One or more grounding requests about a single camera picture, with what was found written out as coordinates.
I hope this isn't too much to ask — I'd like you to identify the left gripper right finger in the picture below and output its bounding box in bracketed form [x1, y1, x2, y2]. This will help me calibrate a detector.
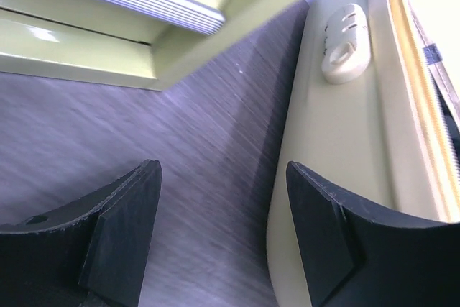
[286, 161, 459, 306]

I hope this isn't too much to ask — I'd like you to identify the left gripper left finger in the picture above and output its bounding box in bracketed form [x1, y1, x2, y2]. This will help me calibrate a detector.
[1, 160, 162, 306]

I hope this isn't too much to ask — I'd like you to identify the yellow hard-shell suitcase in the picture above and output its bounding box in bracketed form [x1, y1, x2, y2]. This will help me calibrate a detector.
[267, 0, 459, 306]

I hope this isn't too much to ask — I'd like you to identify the yellow-green drawer box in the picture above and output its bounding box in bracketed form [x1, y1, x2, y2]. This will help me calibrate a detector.
[1, 0, 297, 91]

